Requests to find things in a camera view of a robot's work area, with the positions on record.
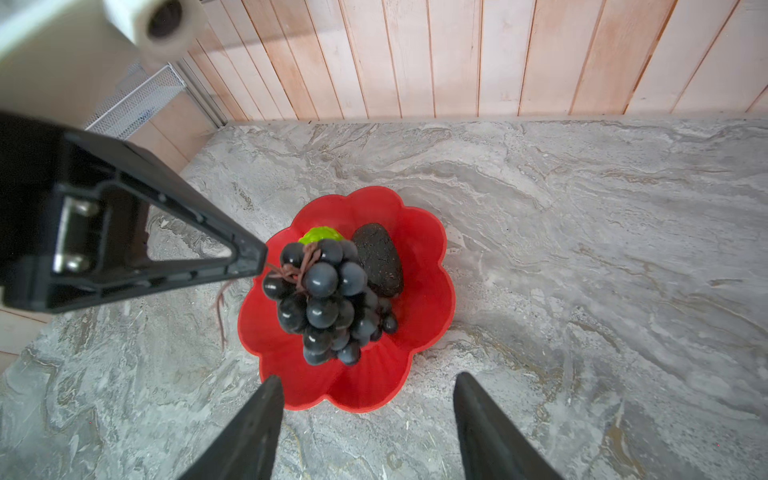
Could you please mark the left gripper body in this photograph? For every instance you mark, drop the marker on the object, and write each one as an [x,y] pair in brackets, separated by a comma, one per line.
[35,156]

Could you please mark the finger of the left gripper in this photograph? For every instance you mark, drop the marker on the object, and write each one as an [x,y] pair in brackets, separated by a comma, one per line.
[131,226]

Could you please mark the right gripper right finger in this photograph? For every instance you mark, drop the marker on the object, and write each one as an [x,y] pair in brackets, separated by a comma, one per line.
[491,446]

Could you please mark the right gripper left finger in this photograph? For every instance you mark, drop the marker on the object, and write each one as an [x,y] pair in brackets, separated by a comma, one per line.
[247,446]

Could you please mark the black grape bunch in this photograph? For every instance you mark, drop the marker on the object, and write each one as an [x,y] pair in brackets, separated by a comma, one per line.
[321,292]

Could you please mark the green custard apple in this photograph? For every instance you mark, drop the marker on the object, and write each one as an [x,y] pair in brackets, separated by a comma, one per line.
[316,234]

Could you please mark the dark avocado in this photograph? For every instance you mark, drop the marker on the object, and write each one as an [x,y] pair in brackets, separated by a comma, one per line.
[380,260]

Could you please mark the red flower-shaped fruit bowl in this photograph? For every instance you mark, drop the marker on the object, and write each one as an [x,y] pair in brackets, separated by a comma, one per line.
[424,309]

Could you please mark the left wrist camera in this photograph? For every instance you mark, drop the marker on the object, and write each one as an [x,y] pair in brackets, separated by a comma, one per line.
[61,59]

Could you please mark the white wire mesh shelf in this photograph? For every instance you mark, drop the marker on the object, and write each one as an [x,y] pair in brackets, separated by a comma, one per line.
[138,97]

